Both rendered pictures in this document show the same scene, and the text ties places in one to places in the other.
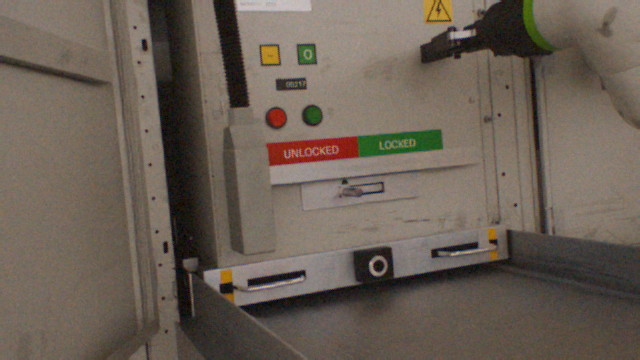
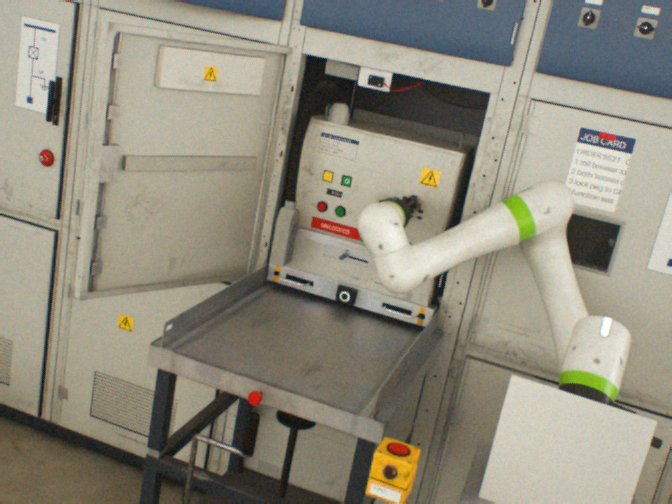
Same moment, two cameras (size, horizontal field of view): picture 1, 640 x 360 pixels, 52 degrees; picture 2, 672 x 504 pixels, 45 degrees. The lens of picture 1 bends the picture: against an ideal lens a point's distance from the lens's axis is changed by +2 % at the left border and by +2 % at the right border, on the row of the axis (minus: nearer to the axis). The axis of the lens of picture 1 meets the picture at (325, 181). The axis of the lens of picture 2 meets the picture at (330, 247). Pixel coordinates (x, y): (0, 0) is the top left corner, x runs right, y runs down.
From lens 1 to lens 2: 1.82 m
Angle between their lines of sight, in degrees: 40
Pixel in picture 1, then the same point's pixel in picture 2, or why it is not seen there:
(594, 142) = (527, 289)
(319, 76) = (350, 193)
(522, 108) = not seen: hidden behind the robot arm
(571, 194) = (497, 313)
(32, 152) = (196, 198)
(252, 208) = (277, 245)
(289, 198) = (318, 246)
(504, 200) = (453, 297)
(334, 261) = (328, 284)
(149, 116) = (274, 185)
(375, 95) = not seen: hidden behind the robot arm
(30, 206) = (189, 216)
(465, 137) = not seen: hidden behind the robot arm
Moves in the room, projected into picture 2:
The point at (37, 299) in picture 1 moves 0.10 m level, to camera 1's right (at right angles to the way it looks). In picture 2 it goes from (183, 247) to (205, 258)
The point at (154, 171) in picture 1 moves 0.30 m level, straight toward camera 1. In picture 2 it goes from (270, 210) to (216, 223)
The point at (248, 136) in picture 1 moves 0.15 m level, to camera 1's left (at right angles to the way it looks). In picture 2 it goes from (285, 214) to (251, 200)
